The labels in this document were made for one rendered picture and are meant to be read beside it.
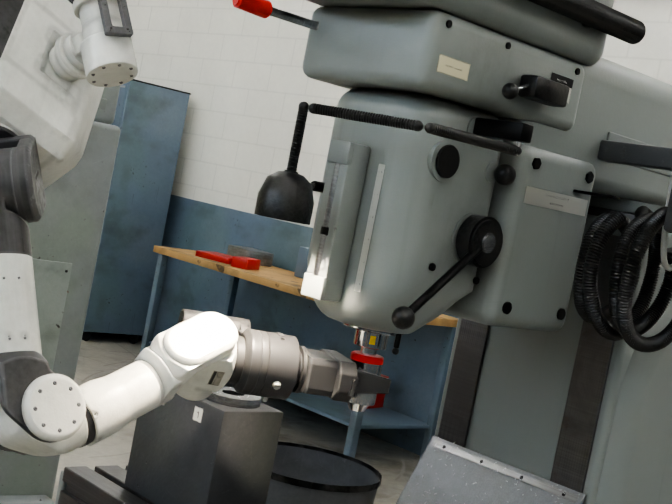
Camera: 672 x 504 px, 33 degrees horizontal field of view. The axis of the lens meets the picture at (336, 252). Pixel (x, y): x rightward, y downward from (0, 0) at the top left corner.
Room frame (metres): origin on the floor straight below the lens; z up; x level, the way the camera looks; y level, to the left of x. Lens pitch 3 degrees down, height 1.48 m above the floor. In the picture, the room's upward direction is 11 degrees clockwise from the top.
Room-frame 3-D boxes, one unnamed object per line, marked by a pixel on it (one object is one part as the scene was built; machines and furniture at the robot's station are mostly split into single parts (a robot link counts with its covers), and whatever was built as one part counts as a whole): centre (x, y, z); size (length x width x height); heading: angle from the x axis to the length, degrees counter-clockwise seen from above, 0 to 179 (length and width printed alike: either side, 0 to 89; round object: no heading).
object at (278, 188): (1.46, 0.07, 1.47); 0.07 x 0.07 x 0.06
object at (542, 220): (1.74, -0.21, 1.47); 0.24 x 0.19 x 0.26; 44
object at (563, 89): (1.55, -0.21, 1.66); 0.12 x 0.04 x 0.04; 134
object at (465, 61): (1.63, -0.10, 1.68); 0.34 x 0.24 x 0.10; 134
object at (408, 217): (1.61, -0.08, 1.47); 0.21 x 0.19 x 0.32; 44
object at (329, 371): (1.57, 0.02, 1.23); 0.13 x 0.12 x 0.10; 19
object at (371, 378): (1.57, -0.08, 1.23); 0.06 x 0.02 x 0.03; 109
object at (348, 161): (1.53, 0.01, 1.45); 0.04 x 0.04 x 0.21; 44
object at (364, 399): (1.60, -0.07, 1.23); 0.05 x 0.05 x 0.06
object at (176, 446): (1.82, 0.15, 1.04); 0.22 x 0.12 x 0.20; 43
